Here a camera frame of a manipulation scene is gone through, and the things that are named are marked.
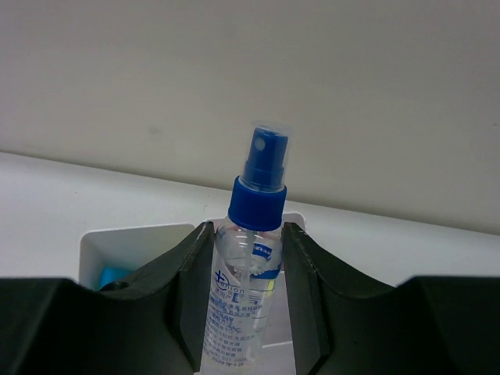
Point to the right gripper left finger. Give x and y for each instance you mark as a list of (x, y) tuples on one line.
[(149, 322)]

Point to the clear blue spray bottle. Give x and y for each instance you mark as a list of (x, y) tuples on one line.
[(259, 192)]

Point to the blue capped black highlighter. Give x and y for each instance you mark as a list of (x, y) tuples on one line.
[(111, 274)]

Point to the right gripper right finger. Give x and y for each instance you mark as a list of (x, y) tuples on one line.
[(345, 322)]

